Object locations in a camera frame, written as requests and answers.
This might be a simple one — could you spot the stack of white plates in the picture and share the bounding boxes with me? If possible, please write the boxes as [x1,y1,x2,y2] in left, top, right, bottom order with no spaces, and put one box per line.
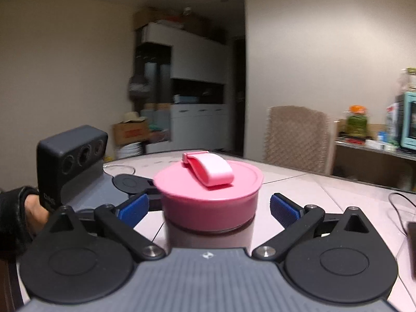
[116,142,144,160]

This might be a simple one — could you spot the black cable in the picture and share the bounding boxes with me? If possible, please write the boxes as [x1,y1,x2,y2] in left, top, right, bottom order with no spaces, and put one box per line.
[388,191,416,236]

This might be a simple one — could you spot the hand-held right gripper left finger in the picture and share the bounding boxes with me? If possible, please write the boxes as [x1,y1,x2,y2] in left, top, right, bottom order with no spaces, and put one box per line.
[42,193,166,263]

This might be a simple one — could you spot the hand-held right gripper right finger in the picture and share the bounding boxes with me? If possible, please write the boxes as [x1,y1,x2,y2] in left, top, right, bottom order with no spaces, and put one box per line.
[252,193,375,263]

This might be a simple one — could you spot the beige woven chair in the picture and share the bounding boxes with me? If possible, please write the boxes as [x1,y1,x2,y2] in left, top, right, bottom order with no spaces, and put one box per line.
[264,105,336,175]

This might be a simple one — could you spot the person's left hand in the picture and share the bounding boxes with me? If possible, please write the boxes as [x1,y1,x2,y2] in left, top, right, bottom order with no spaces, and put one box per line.
[24,194,50,235]

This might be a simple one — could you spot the white and red carton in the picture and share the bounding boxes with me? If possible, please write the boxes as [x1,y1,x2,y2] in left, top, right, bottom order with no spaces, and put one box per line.
[385,103,400,144]

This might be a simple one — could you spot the pink bottle cap with strap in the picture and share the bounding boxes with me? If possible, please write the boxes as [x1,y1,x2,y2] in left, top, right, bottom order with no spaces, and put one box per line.
[153,151,264,233]

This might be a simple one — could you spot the dark side table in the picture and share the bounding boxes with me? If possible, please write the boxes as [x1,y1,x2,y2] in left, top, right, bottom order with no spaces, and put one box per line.
[334,137,416,193]

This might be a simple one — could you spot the dark hanging bag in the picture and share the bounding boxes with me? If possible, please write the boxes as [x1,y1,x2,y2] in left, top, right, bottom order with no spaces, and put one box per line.
[128,74,152,103]

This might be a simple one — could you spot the clear glass dish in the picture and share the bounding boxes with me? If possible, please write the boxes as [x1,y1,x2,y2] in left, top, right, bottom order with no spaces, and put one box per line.
[103,164,136,177]

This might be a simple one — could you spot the person's left forearm black sleeve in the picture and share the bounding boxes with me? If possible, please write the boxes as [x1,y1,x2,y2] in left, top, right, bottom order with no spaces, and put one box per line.
[0,186,40,261]

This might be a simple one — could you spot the green jar with orange lid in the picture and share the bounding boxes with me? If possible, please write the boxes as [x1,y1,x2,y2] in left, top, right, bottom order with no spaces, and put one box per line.
[345,105,370,138]

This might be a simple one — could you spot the straw hat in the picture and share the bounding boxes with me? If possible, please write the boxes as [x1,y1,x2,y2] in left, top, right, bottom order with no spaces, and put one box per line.
[121,111,147,125]

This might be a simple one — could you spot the clear bottle with green cap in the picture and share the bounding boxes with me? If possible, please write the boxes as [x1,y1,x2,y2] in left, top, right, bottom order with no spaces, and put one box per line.
[401,68,416,92]

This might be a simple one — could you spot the mint green toaster oven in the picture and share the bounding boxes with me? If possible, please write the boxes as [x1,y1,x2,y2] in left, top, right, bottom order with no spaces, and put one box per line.
[400,91,416,152]

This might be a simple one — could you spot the white and black cabinet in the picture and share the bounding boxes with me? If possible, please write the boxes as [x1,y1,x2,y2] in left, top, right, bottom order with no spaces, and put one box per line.
[134,22,234,157]

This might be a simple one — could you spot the cardboard boxes on cabinet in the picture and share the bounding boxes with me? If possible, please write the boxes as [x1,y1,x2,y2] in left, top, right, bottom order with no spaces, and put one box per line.
[135,6,226,43]

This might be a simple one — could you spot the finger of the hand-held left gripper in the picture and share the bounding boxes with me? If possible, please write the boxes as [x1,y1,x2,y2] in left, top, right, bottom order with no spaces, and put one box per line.
[143,179,164,212]

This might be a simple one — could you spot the brown cardboard box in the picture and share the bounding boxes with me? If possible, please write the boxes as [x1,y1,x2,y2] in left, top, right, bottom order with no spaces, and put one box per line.
[112,121,151,146]

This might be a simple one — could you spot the pink translucent bottle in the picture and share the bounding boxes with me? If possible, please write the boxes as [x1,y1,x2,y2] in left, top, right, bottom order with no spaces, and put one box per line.
[165,216,257,256]

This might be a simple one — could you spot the black flat device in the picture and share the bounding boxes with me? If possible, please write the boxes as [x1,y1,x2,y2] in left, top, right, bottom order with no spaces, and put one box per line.
[406,221,416,279]

